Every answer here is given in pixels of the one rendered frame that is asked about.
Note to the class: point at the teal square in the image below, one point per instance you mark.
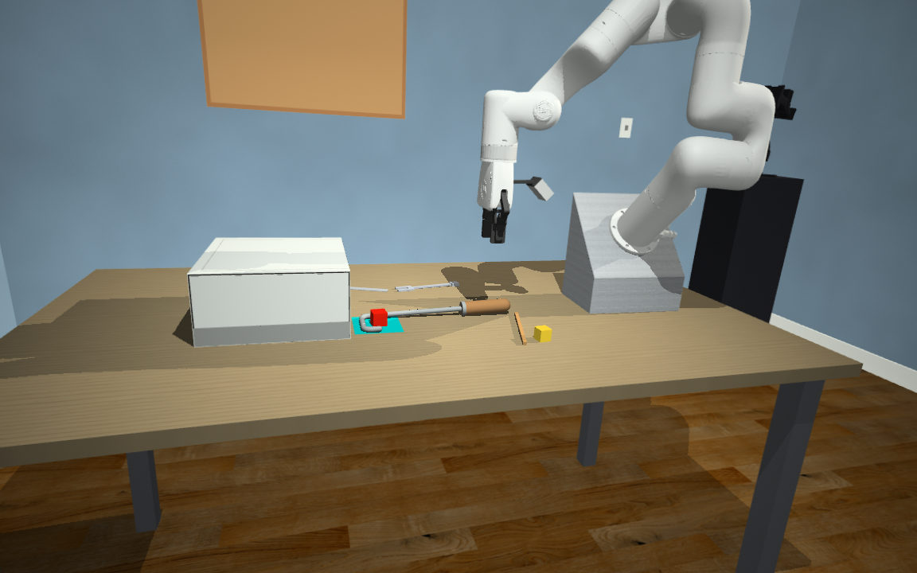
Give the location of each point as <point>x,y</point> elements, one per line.
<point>394,326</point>

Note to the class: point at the red block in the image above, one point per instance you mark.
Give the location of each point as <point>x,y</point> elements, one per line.
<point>379,317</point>

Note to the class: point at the yellow cube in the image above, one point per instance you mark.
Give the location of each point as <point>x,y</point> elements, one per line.
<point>542,333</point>

